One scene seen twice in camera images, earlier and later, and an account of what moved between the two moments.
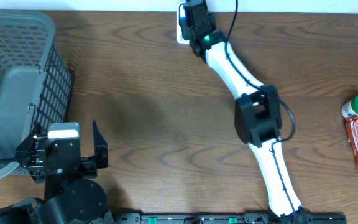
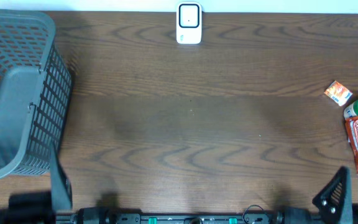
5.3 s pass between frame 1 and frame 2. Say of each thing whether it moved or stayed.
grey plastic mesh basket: stayed
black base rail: stayed
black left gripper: moved
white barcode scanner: stayed
